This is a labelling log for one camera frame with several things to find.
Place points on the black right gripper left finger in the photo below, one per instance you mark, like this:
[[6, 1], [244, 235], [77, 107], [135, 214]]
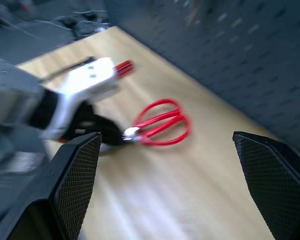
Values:
[[75, 175]]

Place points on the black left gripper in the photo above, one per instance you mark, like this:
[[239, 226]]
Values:
[[83, 117]]

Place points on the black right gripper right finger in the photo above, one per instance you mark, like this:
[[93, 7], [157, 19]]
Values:
[[272, 180]]

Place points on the dark grey pegboard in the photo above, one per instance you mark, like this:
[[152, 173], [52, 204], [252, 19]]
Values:
[[227, 50]]

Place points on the grey robot body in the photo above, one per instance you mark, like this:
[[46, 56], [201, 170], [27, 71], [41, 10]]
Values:
[[12, 155]]

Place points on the black equipment pile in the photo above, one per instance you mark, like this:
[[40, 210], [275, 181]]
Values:
[[85, 25]]

